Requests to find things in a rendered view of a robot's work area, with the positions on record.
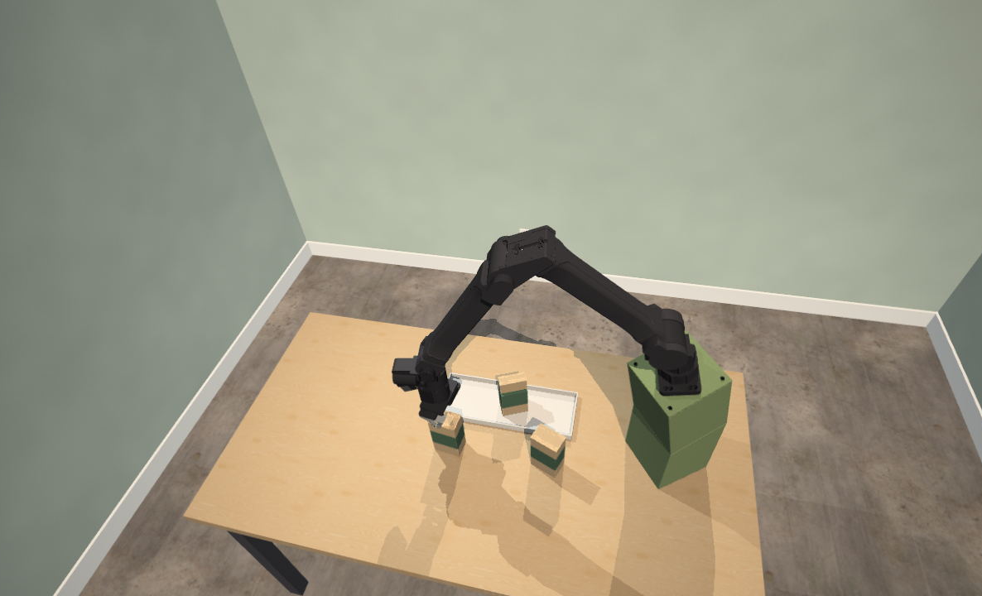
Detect white shallow tray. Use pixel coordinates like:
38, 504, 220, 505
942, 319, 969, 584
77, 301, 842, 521
445, 372, 578, 440

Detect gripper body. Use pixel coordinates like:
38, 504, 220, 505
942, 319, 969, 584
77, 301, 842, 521
418, 378, 460, 420

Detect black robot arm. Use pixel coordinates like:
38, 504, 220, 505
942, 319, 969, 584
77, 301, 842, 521
392, 225, 701, 404

